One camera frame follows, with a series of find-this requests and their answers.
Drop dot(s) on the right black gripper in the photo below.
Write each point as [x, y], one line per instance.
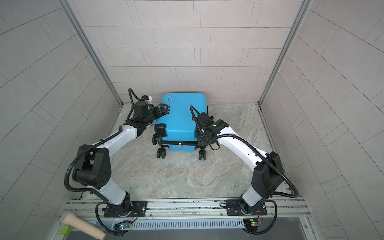
[198, 134]

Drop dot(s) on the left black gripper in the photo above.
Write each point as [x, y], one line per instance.
[162, 110]

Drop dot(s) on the blue suitcase with black lining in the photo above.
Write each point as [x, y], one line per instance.
[177, 129]

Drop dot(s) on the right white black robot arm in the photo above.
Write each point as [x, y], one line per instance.
[268, 176]

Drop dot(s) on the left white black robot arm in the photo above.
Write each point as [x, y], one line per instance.
[91, 170]

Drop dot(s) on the right circuit board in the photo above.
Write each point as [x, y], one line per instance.
[252, 225]

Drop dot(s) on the circuit board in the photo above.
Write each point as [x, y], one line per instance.
[123, 225]
[252, 225]

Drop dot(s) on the left circuit board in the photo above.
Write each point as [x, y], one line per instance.
[123, 225]

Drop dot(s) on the green block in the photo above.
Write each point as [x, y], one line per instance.
[65, 230]

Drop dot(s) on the aluminium mounting rail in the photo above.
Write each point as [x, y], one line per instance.
[208, 208]

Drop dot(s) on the beige cylinder handle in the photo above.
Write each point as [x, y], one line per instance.
[70, 219]

